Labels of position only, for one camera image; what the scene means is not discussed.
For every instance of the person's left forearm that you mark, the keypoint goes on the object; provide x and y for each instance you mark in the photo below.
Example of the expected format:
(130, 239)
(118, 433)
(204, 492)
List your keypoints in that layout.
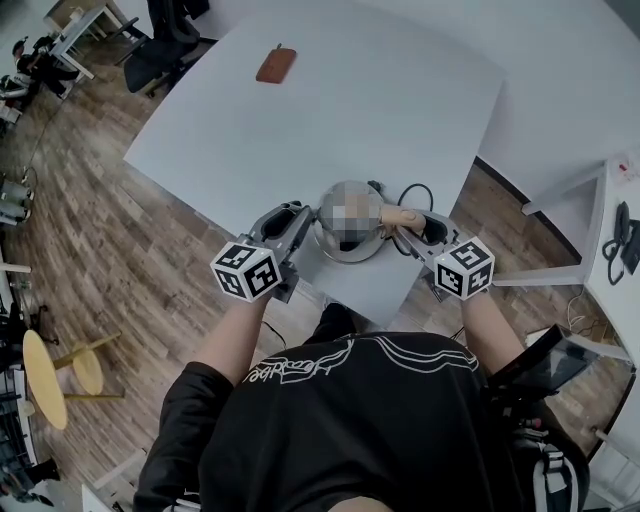
(230, 340)

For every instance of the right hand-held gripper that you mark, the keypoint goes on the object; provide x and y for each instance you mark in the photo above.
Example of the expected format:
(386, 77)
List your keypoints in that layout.
(465, 270)

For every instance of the person's black printed shirt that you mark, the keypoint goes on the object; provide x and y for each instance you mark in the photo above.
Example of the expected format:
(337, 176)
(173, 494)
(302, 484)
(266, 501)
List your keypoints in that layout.
(350, 435)

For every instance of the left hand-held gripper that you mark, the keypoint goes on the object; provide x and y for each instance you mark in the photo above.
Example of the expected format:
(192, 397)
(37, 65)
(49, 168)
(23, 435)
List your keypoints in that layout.
(245, 272)

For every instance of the brown leather pouch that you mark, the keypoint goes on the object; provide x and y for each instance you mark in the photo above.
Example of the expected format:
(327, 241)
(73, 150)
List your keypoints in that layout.
(275, 64)

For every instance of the white work table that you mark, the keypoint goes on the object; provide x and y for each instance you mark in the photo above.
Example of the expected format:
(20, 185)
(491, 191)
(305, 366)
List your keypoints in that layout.
(325, 125)

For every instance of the grey cylinder device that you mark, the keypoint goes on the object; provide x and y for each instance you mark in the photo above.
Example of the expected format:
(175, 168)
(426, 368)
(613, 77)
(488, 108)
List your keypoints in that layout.
(12, 197)

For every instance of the small round yellow stool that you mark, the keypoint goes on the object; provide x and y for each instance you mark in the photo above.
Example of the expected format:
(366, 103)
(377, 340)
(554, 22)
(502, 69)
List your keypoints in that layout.
(89, 370)

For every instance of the black desk telephone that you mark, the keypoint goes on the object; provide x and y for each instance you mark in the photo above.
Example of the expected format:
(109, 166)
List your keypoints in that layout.
(625, 240)

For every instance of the large round yellow table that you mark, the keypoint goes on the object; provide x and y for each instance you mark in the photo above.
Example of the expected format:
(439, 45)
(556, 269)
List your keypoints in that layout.
(44, 380)

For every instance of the person's black trousers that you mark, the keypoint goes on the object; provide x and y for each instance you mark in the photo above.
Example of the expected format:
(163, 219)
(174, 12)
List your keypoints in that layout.
(335, 322)

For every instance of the black office chair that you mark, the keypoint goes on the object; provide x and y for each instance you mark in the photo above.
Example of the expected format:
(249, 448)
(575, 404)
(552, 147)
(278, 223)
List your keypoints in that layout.
(150, 60)

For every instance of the white side desk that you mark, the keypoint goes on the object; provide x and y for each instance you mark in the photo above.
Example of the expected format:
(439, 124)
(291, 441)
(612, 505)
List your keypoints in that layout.
(612, 190)

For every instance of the steel bowl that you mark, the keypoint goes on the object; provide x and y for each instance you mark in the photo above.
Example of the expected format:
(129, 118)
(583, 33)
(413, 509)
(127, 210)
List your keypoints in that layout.
(330, 242)

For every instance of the clear bottle red cap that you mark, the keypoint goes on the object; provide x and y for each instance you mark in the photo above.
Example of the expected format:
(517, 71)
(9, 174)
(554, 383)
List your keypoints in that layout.
(626, 167)

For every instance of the black tablet device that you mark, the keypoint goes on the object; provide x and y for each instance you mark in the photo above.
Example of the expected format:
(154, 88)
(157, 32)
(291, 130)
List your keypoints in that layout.
(550, 357)

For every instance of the white background desk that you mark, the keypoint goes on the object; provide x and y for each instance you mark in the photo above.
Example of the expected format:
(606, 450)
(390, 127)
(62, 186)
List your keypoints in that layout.
(82, 22)

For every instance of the person's right forearm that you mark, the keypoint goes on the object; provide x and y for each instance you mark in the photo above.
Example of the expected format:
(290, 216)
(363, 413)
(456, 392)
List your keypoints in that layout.
(490, 330)

